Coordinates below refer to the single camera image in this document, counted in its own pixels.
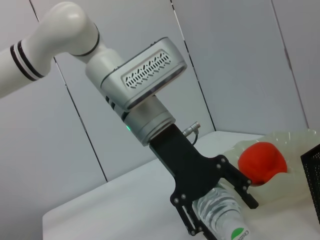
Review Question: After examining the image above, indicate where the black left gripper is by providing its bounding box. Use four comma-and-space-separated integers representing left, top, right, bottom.
148, 123, 260, 240

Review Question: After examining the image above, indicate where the clear green-label water bottle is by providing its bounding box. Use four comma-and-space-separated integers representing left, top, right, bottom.
191, 182, 251, 240

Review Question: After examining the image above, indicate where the red-orange orange fruit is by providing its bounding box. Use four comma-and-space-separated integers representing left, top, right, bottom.
237, 141, 288, 188

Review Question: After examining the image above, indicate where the pale green glass fruit plate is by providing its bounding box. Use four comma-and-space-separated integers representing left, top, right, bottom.
221, 129, 320, 210

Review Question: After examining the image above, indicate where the black mesh pen holder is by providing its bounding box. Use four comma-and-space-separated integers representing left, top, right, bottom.
299, 144, 320, 226

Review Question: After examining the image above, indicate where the left gripper cable with plug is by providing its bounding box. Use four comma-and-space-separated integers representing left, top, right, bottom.
181, 120, 203, 146

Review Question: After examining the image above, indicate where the left wrist camera housing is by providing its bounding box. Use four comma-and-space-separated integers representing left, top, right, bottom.
99, 36, 188, 113

